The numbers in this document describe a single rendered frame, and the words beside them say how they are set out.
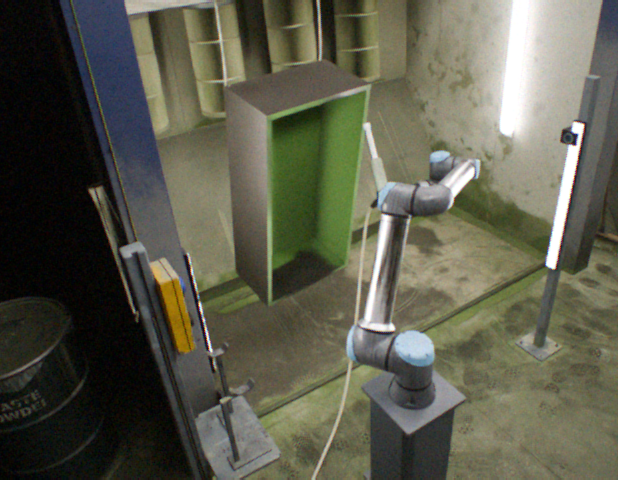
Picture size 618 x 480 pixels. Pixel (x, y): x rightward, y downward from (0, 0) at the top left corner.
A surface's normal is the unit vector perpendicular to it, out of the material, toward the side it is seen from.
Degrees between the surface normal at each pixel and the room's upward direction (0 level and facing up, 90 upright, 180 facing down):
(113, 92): 90
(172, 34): 90
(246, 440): 0
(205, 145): 57
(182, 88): 90
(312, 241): 12
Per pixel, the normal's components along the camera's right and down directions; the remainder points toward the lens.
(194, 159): 0.39, -0.11
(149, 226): 0.52, 0.41
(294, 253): 0.04, -0.75
